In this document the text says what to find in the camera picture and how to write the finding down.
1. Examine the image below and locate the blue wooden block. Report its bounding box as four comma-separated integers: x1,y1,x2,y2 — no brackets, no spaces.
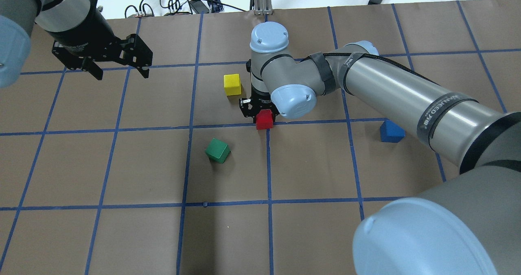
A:
379,120,406,143

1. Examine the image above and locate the red wooden block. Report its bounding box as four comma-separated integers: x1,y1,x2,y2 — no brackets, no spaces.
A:
255,109,274,130

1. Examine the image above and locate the yellow wooden block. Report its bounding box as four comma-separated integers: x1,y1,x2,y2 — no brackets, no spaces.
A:
223,74,242,96

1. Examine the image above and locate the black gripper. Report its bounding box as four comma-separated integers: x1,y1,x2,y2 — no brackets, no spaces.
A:
239,59,279,124

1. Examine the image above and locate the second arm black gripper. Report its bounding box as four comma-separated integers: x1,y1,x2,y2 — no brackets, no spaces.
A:
49,7,153,81

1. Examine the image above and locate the brown gridded paper mat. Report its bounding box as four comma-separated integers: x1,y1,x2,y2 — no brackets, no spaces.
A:
1,13,520,275

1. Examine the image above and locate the green wooden block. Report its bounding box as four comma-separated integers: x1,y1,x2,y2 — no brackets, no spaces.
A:
205,138,231,164

